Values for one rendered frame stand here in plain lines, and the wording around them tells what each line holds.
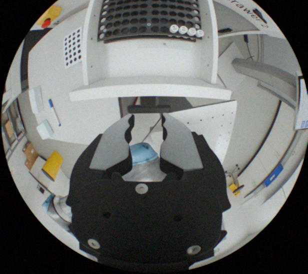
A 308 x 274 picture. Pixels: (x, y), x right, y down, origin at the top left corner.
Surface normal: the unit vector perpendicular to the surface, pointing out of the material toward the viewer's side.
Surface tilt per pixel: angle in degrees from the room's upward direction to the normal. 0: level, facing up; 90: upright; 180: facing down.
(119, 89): 0
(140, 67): 0
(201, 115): 0
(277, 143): 90
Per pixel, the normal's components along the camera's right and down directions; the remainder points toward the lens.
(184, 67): 0.03, 0.49
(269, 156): -0.99, -0.11
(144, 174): 0.36, -0.12
